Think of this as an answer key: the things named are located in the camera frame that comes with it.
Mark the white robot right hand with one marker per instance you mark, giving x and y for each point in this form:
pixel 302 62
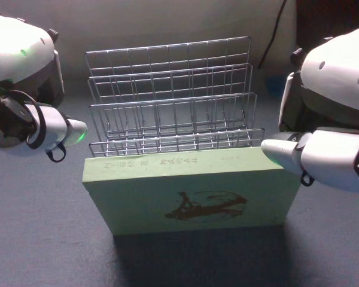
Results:
pixel 338 65

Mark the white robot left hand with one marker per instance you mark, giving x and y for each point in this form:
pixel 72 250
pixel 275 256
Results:
pixel 24 51

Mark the light green box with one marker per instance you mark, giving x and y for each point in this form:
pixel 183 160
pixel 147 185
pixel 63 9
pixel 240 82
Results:
pixel 137 197

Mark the dark grey table cloth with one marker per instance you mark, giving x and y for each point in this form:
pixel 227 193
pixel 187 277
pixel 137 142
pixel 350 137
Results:
pixel 42 227

